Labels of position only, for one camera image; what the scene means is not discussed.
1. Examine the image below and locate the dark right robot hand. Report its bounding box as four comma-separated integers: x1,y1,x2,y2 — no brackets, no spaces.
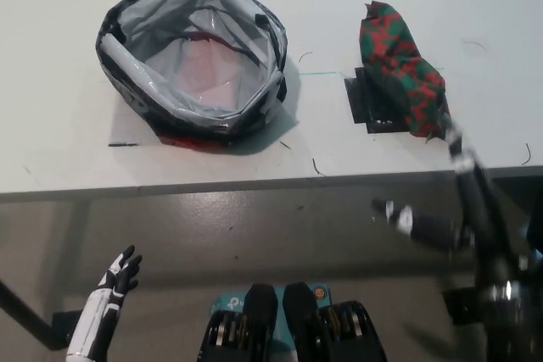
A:
371,112,532,292

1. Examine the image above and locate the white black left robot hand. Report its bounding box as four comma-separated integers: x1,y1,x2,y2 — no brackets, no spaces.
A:
65,245,143,362

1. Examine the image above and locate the red green patterned cloth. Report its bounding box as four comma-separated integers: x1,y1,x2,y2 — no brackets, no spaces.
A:
359,0,451,142

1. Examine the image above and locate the black plastic bag grey lining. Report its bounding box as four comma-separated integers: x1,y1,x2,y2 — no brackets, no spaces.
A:
95,0,290,147

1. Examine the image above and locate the black slanted metal bar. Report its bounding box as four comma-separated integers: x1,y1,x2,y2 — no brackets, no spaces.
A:
0,279,69,350

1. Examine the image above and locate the black tape patch on table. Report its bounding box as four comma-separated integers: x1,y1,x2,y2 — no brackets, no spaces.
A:
343,67,415,134

